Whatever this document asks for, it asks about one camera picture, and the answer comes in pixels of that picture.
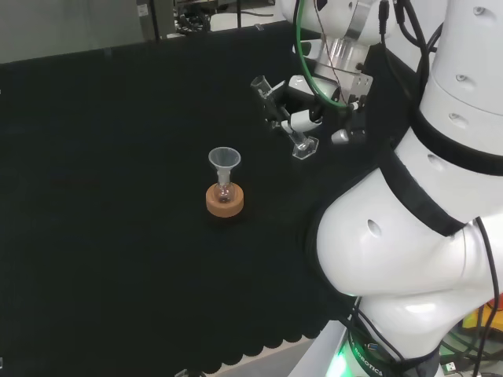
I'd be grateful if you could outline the clear round-bottom flask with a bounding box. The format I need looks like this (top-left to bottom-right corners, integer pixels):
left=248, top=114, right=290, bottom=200
left=213, top=177, right=237, bottom=204

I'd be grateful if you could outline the black bench cloth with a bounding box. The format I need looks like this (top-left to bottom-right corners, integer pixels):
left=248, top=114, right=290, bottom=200
left=0, top=18, right=417, bottom=374

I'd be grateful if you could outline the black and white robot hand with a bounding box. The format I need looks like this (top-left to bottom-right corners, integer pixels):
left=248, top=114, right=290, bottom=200
left=263, top=73, right=374, bottom=145

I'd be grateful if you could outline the clear plastic funnel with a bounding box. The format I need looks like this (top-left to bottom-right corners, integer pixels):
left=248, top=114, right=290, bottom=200
left=207, top=147, right=242, bottom=183

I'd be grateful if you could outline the clear graduated cylinder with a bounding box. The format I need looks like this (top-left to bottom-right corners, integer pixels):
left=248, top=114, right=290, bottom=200
left=251, top=75, right=320, bottom=160

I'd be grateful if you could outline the green cable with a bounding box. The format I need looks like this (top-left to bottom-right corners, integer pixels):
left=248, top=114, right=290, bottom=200
left=296, top=0, right=351, bottom=110

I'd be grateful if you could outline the cork ring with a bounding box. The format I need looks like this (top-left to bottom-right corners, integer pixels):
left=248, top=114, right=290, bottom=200
left=205, top=182, right=246, bottom=218

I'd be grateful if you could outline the yellow stop button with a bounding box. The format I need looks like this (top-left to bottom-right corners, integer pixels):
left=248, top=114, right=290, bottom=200
left=461, top=300, right=503, bottom=335

